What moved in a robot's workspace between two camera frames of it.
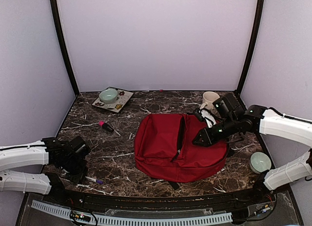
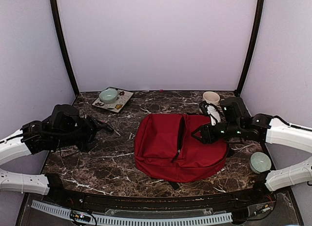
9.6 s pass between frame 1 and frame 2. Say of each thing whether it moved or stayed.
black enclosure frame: stayed
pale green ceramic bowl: stayed
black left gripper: moved
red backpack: stayed
